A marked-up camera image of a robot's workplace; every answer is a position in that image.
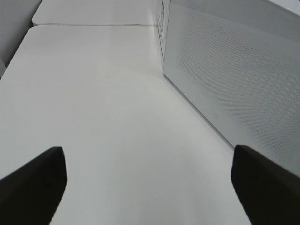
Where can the white microwave oven body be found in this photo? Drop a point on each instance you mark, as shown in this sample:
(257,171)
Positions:
(162,19)

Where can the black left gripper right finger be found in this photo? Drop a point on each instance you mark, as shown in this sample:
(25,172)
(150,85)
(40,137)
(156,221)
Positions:
(268,193)

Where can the white microwave door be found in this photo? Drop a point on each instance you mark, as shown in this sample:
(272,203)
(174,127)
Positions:
(238,62)

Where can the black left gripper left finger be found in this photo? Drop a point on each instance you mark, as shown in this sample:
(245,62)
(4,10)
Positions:
(31,194)

